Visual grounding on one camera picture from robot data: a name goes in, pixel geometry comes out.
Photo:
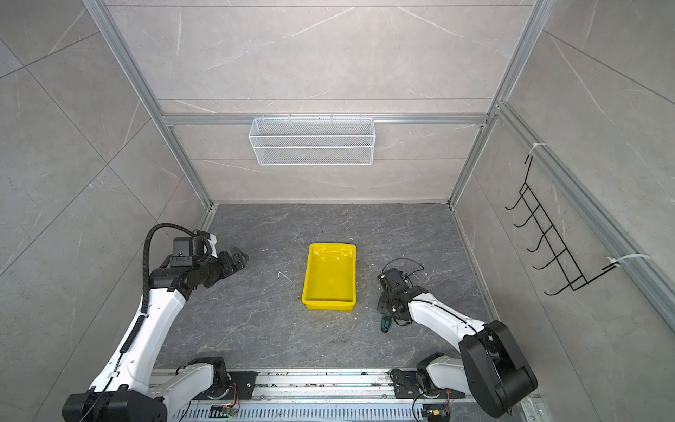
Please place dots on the white zip tie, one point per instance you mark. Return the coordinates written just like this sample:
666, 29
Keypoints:
631, 256

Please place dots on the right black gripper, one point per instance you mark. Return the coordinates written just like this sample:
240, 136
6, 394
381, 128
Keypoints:
383, 307

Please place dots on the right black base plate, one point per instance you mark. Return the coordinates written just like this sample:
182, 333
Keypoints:
411, 384

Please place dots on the green black screwdriver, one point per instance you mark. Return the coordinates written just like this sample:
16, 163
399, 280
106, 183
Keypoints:
386, 322

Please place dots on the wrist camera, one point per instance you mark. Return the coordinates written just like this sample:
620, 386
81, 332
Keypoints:
393, 281
186, 251

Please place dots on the white wire mesh basket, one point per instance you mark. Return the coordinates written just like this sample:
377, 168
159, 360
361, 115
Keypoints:
313, 141

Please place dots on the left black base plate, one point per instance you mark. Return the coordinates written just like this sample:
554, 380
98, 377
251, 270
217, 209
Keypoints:
242, 385

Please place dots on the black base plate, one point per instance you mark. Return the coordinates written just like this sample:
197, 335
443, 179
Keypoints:
411, 384
242, 385

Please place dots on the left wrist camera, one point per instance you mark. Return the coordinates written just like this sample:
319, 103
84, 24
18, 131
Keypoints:
186, 251

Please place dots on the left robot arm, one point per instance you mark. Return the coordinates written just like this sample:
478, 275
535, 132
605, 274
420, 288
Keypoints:
122, 390

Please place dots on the aluminium mounting rail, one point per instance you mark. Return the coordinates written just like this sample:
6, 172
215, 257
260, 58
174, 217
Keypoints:
328, 395

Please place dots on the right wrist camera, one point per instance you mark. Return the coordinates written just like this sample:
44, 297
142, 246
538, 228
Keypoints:
393, 281

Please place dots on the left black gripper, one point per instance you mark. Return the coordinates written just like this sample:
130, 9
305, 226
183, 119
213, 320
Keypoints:
240, 264

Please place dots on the yellow plastic bin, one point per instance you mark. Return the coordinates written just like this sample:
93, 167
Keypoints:
330, 279

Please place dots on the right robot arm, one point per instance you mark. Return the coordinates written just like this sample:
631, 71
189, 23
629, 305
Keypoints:
492, 368

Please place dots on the black wire hook rack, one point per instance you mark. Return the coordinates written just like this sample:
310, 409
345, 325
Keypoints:
551, 240

